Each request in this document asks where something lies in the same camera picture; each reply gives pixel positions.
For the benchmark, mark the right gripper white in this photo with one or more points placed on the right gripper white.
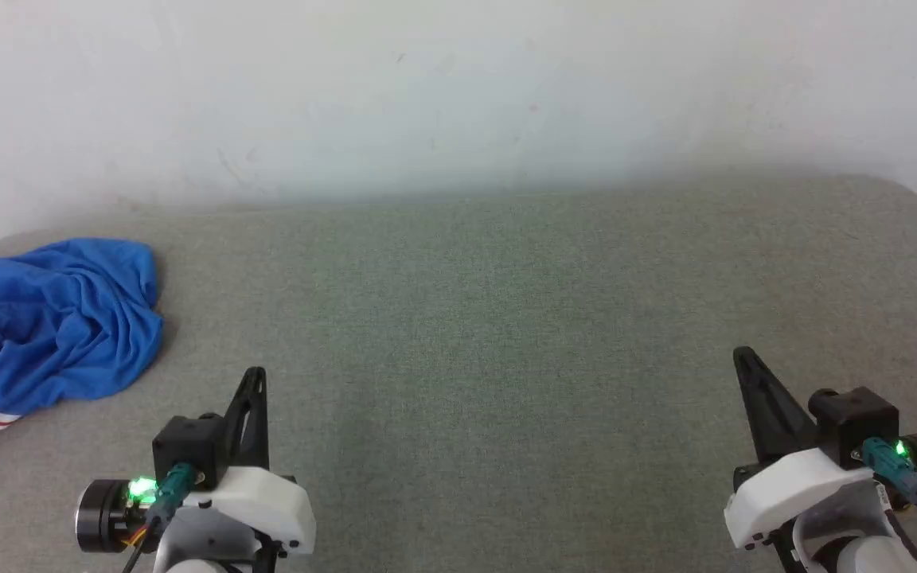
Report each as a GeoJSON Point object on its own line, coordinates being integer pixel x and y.
{"type": "Point", "coordinates": [793, 489]}

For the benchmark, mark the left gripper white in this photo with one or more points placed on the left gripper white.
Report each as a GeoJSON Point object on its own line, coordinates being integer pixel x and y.
{"type": "Point", "coordinates": [267, 501]}

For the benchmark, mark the blue garment with red-white trim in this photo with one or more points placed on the blue garment with red-white trim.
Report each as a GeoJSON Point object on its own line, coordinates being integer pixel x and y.
{"type": "Point", "coordinates": [52, 318]}

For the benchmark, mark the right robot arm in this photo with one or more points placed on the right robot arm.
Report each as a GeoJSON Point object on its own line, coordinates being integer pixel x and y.
{"type": "Point", "coordinates": [848, 545]}

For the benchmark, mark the grey fabric sofa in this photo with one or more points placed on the grey fabric sofa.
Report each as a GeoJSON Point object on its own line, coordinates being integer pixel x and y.
{"type": "Point", "coordinates": [506, 334]}

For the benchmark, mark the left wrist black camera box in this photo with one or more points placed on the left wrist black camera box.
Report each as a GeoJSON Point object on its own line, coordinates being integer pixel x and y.
{"type": "Point", "coordinates": [188, 442]}

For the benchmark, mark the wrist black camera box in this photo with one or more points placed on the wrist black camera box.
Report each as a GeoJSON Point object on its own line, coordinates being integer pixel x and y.
{"type": "Point", "coordinates": [188, 442]}
{"type": "Point", "coordinates": [856, 422]}

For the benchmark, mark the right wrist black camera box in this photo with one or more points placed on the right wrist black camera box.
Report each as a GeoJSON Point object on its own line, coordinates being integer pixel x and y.
{"type": "Point", "coordinates": [856, 422]}

